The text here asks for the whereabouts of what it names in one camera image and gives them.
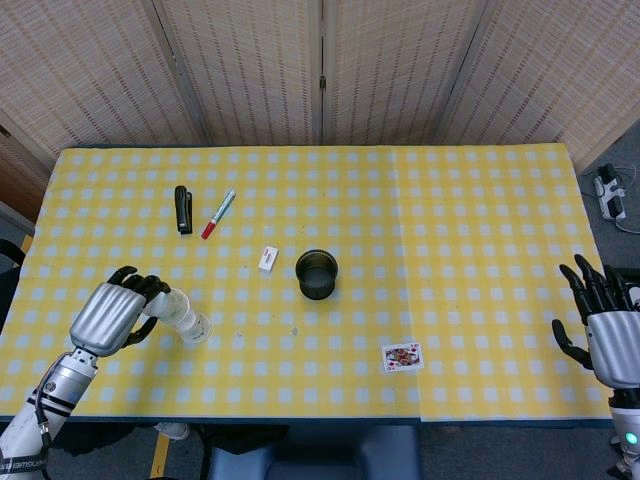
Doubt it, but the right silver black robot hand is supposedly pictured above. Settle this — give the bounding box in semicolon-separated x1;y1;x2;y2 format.
551;253;640;389

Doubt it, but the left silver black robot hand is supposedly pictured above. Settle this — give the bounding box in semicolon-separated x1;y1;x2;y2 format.
68;265;172;357

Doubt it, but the black stapler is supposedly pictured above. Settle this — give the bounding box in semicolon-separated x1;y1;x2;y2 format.
173;185;194;236

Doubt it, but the white power strip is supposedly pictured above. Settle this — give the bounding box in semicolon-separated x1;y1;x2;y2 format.
593;163;629;222

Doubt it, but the red capped white marker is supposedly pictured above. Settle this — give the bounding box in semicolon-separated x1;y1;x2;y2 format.
200;189;237;240

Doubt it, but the yellow floor tape strip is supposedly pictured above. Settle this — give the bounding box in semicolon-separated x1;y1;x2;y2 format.
149;432;172;480

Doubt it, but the brown wooden cabinet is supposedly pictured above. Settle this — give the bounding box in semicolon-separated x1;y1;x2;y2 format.
0;124;52;226

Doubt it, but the white eraser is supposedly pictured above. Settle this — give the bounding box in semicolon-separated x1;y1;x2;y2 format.
257;245;279;273

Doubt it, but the yellow white checkered tablecloth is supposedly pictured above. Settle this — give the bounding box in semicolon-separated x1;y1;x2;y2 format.
0;144;609;424

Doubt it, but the dark green tin can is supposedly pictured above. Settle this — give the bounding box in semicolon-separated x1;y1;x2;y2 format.
294;249;339;302

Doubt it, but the queen playing card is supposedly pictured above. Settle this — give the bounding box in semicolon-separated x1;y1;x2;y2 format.
381;342;425;374

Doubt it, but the woven folding screen panel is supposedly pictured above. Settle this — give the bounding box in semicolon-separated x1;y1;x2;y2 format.
0;0;209;161
149;0;322;147
439;0;640;169
322;0;490;147

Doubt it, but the white cable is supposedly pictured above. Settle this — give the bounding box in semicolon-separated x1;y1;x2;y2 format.
613;163;640;235

